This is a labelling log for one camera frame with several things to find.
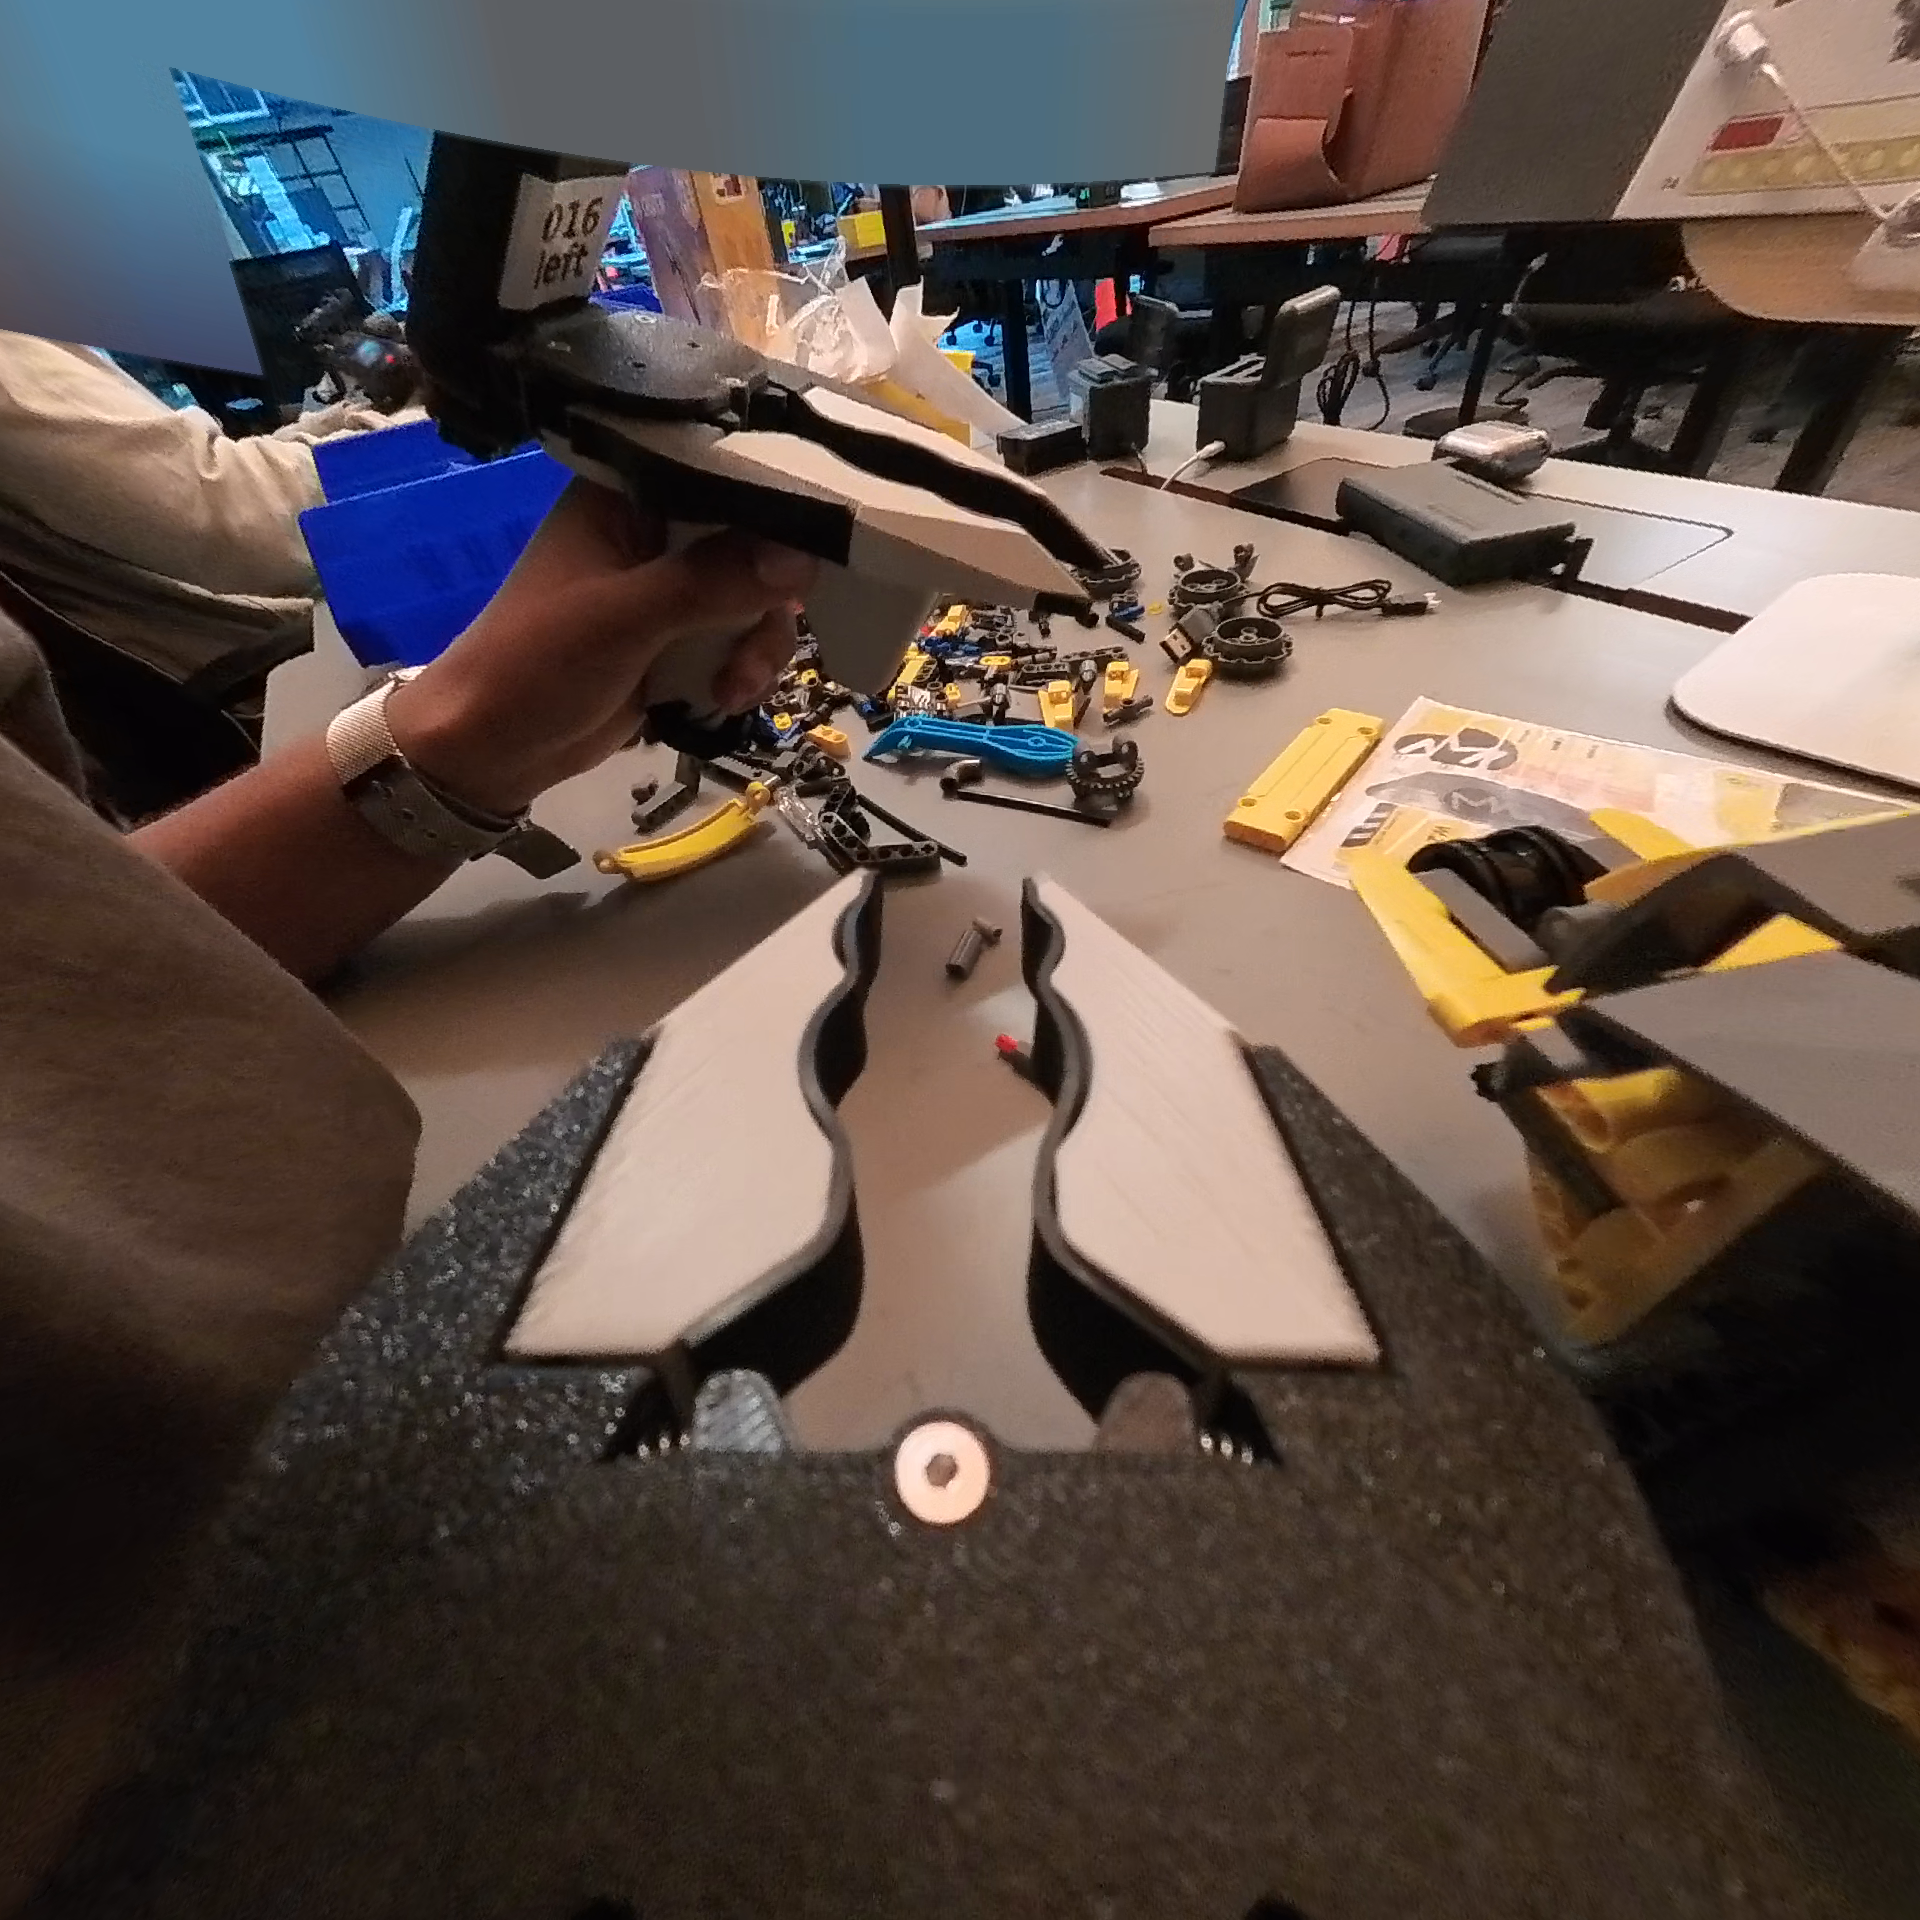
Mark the wooden-top office table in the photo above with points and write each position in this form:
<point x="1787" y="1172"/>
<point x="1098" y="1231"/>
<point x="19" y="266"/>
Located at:
<point x="1050" y="210"/>

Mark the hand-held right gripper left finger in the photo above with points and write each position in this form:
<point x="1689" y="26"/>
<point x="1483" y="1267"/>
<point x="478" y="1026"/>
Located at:
<point x="705" y="1185"/>

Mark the person's olive shirt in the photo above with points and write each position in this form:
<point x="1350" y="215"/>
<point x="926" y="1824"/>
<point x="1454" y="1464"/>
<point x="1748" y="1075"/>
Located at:
<point x="149" y="1124"/>

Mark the black power adapter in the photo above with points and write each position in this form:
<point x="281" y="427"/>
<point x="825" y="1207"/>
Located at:
<point x="1454" y="516"/>

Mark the yellow brick toy vehicle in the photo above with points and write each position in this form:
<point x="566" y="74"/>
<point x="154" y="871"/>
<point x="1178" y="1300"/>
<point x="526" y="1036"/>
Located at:
<point x="1652" y="1154"/>

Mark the dark grey angled beam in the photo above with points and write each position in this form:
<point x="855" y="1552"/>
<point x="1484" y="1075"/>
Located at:
<point x="901" y="852"/>

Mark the pile of small brick parts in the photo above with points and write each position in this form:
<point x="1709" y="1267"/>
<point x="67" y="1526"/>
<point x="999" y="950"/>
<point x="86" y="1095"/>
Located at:
<point x="962" y="662"/>

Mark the silver wrist watch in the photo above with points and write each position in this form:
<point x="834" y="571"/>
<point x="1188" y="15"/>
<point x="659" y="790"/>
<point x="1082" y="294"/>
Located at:
<point x="405" y="795"/>

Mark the red-tipped grey pin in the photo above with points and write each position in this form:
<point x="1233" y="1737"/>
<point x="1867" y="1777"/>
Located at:
<point x="1014" y="1051"/>

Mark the cardboard box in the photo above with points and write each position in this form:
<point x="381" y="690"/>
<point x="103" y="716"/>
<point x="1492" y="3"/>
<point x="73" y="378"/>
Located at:
<point x="1350" y="106"/>

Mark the black brick gear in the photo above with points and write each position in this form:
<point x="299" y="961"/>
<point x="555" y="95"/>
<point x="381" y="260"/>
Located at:
<point x="1084" y="772"/>

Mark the yellow toy carton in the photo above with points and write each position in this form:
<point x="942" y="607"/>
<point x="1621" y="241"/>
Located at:
<point x="721" y="225"/>

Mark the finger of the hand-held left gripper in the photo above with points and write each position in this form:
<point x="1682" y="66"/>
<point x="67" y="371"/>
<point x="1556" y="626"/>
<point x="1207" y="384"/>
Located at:
<point x="932" y="446"/>
<point x="901" y="523"/>

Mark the yellow curved brick piece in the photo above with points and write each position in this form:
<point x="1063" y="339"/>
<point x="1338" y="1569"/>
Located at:
<point x="691" y="848"/>

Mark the black axle rod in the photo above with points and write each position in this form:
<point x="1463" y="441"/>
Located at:
<point x="1037" y="806"/>

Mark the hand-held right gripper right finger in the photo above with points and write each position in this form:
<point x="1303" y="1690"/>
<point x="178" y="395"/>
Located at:
<point x="1186" y="1201"/>

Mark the yellow and grey sticker sheet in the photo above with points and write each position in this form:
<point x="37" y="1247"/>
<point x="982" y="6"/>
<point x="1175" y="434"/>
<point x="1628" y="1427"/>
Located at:
<point x="1501" y="763"/>

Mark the black charging dock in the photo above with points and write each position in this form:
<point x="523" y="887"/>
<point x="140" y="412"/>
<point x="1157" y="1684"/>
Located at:
<point x="1268" y="390"/>

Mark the small silver device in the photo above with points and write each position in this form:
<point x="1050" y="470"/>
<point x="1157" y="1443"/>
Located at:
<point x="1493" y="446"/>

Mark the clear plastic bag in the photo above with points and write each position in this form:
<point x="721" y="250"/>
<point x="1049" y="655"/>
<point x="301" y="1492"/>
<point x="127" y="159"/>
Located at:
<point x="916" y="360"/>

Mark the person's left hand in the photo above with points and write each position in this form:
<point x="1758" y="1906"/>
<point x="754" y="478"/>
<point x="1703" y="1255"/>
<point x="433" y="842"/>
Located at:
<point x="541" y="675"/>

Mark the black charger cube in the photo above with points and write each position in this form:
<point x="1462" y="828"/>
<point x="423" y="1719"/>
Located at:
<point x="1114" y="407"/>

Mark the small black battery block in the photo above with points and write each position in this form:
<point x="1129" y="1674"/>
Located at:
<point x="1041" y="446"/>

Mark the building instruction booklet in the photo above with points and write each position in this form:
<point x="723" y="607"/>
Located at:
<point x="1801" y="135"/>

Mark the small grey pin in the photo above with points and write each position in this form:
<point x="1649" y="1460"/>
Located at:
<point x="972" y="950"/>

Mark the dark grey panel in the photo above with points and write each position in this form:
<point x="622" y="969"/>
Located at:
<point x="1559" y="106"/>

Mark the yellow flat brick panel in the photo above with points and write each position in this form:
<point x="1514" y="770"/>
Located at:
<point x="1299" y="779"/>

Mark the small yellow brick piece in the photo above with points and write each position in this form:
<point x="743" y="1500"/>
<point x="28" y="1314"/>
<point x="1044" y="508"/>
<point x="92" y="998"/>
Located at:
<point x="1190" y="690"/>

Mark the blue plastic bin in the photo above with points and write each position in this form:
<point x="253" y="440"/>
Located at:
<point x="436" y="556"/>

